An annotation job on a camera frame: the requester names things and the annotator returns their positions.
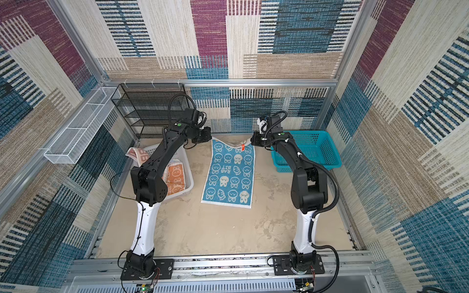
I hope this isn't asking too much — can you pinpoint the aluminium front rail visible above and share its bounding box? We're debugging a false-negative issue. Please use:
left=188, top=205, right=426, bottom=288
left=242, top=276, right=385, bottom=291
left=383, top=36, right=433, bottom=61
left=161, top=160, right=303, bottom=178
left=65, top=250, right=378, bottom=284

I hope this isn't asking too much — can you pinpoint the orange rabbit towel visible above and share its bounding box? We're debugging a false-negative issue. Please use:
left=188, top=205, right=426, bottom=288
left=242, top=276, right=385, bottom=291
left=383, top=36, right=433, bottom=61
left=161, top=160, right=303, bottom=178
left=125, top=147, right=186, bottom=197

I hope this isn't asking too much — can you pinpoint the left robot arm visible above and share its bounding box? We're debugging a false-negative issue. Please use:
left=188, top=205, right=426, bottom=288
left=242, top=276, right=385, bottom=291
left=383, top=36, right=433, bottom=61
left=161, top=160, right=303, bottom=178
left=123, top=122, right=212, bottom=280

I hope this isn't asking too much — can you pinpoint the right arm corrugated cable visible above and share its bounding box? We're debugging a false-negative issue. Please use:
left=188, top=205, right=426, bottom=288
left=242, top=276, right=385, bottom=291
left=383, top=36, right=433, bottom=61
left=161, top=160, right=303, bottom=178
left=263, top=110, right=340, bottom=286

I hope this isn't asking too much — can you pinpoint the white mesh wall tray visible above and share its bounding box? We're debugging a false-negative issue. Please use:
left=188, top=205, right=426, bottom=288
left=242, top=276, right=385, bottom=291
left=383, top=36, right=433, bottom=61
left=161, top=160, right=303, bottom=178
left=44, top=87, right=116, bottom=164

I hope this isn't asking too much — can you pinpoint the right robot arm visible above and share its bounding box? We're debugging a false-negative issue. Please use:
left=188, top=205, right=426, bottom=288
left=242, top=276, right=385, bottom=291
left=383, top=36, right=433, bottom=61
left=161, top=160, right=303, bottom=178
left=250, top=131, right=328, bottom=274

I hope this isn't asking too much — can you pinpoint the black wire shelf rack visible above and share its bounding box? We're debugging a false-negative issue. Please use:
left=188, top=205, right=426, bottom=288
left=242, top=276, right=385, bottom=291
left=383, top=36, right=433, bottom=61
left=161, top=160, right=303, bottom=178
left=111, top=83, right=194, bottom=139

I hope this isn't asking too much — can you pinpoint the teal plastic basket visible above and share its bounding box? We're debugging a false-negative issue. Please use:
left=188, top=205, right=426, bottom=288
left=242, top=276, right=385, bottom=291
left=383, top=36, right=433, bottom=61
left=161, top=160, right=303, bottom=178
left=289, top=130, right=342, bottom=170

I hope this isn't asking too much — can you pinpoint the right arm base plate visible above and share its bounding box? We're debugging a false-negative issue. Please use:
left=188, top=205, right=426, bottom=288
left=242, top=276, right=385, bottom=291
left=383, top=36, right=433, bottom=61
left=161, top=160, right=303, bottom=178
left=267, top=252, right=325, bottom=276

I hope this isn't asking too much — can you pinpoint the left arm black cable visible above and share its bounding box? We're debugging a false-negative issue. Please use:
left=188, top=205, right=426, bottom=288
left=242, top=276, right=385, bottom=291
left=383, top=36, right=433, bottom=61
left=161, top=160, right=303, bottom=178
left=167, top=93, right=197, bottom=125

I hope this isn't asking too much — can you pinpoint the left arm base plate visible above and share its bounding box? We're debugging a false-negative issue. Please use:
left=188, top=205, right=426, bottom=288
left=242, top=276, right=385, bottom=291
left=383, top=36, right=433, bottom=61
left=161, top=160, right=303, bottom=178
left=120, top=258, right=174, bottom=281

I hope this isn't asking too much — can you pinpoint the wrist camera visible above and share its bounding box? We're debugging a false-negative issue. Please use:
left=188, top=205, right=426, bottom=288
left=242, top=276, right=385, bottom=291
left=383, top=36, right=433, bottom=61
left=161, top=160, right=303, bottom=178
left=182, top=108, right=200, bottom=126
left=256, top=115, right=282, bottom=134

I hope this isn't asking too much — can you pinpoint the white plastic basket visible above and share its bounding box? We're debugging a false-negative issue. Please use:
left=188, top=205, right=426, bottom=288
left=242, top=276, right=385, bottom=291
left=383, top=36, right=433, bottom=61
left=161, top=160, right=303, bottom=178
left=133, top=144, right=194, bottom=201

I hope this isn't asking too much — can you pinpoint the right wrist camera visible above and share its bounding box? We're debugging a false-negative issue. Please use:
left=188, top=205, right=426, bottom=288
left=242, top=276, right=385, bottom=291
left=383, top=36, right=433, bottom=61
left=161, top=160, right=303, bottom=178
left=256, top=115, right=282, bottom=134

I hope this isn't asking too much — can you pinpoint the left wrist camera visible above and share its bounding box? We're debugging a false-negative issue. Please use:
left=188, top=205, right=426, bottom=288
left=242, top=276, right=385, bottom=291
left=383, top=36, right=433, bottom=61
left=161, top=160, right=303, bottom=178
left=182, top=108, right=200, bottom=126

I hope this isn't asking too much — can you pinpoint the blue bunny towel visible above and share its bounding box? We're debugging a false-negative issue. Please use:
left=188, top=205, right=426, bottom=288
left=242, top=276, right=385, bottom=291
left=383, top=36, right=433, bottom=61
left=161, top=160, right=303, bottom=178
left=201, top=138, right=255, bottom=209

